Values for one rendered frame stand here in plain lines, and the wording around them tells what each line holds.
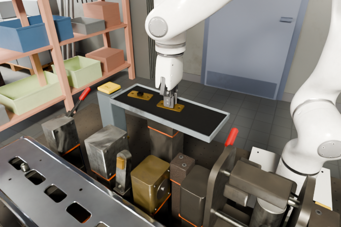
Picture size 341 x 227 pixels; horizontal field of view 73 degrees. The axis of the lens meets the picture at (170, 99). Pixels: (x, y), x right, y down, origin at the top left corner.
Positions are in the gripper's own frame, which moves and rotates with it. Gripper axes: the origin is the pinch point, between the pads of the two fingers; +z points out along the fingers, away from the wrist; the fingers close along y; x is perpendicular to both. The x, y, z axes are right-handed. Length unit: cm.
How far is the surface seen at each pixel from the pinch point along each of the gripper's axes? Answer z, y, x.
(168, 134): 9.4, 5.4, 1.9
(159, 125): 7.5, 4.8, -1.5
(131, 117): 49, -45, -48
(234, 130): 2.9, 3.6, 20.9
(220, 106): 119, -199, -21
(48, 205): 18.6, 35.1, -19.0
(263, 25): 25, -245, 8
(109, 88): 2.5, -1.9, -25.5
